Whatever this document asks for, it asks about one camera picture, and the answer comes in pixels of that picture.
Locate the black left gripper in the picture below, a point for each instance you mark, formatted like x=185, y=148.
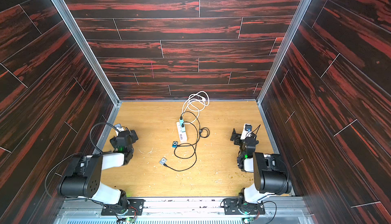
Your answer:
x=133, y=137

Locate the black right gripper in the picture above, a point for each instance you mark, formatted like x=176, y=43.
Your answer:
x=237, y=137

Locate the grey small mp3 player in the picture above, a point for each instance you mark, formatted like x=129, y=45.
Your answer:
x=163, y=161

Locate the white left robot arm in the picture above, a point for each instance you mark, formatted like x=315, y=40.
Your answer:
x=82, y=178

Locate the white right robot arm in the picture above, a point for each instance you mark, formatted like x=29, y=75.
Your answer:
x=271, y=176

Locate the white power strip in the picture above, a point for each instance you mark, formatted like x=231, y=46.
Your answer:
x=182, y=134

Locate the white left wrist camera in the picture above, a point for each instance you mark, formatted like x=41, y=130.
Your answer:
x=119, y=127

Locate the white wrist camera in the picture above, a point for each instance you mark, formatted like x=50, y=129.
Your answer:
x=247, y=130
x=119, y=127

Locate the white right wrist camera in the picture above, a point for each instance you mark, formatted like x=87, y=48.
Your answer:
x=247, y=130

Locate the aluminium right floor rail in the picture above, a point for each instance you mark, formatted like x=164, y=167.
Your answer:
x=279, y=138

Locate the aluminium floor rail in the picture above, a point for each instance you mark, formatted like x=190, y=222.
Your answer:
x=279, y=138
x=106, y=130

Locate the aluminium left floor rail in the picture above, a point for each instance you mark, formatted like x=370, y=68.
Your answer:
x=106, y=130

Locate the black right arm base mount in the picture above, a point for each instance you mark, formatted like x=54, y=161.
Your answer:
x=238, y=206

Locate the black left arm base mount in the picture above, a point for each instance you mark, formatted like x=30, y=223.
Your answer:
x=125, y=206

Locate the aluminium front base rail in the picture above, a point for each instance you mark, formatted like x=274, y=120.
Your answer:
x=187, y=210

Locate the aluminium left corner post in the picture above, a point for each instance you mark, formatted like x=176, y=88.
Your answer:
x=74, y=29

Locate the aluminium corner post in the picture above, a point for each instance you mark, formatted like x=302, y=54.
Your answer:
x=74, y=29
x=291, y=31

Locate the aluminium right corner post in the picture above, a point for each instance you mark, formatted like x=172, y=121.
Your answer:
x=291, y=31

